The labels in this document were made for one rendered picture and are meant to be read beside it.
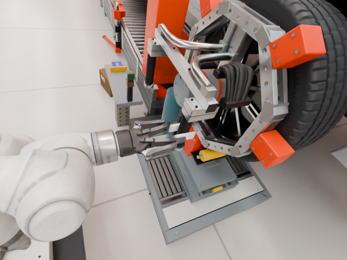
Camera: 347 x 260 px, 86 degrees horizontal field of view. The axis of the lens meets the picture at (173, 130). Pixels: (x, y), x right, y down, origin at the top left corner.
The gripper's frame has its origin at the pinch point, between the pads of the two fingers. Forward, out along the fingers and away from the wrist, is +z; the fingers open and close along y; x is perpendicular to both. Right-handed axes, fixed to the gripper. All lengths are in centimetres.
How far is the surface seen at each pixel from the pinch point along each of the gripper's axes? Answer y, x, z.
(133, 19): -227, -56, 46
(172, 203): 1, -76, 12
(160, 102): -72, -57, 27
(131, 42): -144, -44, 21
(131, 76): -56, -18, -2
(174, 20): -62, 9, 21
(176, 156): -27, -68, 25
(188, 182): -6, -68, 25
